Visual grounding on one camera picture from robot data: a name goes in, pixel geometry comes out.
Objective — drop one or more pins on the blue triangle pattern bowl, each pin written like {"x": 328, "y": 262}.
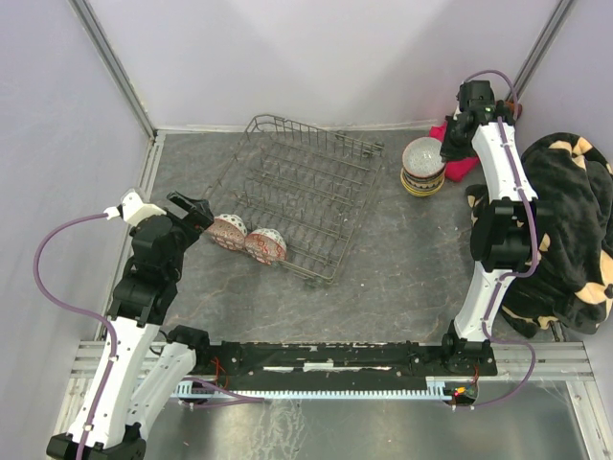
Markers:
{"x": 422, "y": 186}

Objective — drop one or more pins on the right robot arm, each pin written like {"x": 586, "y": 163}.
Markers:
{"x": 505, "y": 236}

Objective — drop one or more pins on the red diamond pattern bowl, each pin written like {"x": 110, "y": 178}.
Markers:
{"x": 229, "y": 231}

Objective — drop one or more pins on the red geometric pattern bowl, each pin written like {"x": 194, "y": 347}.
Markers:
{"x": 266, "y": 245}

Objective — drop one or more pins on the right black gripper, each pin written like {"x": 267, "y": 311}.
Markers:
{"x": 448, "y": 150}

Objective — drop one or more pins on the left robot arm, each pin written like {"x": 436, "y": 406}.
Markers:
{"x": 119, "y": 410}

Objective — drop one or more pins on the black base bar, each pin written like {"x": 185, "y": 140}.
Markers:
{"x": 333, "y": 366}

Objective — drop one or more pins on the light blue cable duct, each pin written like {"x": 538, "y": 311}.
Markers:
{"x": 433, "y": 391}

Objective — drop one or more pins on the black flower blanket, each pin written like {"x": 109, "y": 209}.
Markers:
{"x": 573, "y": 281}

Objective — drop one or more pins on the grey hexagon pattern bowl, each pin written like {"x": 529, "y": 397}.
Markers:
{"x": 423, "y": 156}

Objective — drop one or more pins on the brown cloth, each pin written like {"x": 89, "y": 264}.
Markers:
{"x": 512, "y": 108}

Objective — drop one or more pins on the yellow rim blue pattern bowl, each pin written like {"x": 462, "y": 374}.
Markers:
{"x": 422, "y": 193}

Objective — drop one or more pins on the grey wire dish rack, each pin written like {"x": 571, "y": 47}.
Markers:
{"x": 309, "y": 183}

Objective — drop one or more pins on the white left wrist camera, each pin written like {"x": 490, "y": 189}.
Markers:
{"x": 133, "y": 209}

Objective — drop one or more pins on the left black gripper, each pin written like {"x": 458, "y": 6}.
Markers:
{"x": 200, "y": 207}

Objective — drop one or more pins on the brown dotted pattern bowl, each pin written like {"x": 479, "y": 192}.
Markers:
{"x": 412, "y": 176}

